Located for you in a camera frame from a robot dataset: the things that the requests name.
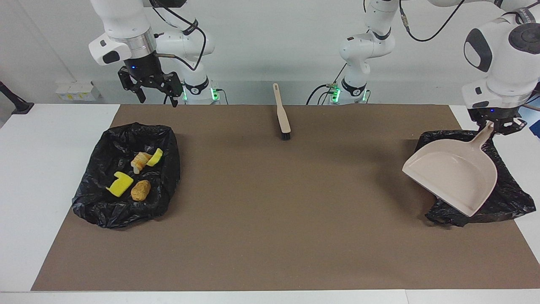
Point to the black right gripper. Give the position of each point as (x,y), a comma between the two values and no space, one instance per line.
(145,71)

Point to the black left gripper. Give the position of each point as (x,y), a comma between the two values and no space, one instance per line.
(500,115)

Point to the beige plastic dustpan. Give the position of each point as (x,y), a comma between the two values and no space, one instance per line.
(455,173)

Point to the green and yellow sponge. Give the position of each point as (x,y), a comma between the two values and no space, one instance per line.
(155,157)

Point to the pale crusty bread piece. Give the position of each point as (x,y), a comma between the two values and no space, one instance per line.
(140,161)

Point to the large yellow sponge piece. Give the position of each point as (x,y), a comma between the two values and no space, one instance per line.
(120,185)

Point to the brown bread roll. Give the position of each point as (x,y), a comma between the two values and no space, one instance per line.
(140,190)

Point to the beige hand brush black bristles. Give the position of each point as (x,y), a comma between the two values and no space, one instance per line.
(282,114)

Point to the crumpled black trash bag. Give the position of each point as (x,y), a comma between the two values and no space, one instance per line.
(510,194)

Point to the open bin with black bag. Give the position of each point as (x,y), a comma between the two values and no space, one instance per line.
(97,207)

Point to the white box on table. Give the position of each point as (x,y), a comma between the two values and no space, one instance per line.
(76,90)

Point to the black clamp stand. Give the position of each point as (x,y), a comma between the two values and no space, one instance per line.
(19,106)

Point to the brown table mat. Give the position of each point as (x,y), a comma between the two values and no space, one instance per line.
(270,253)

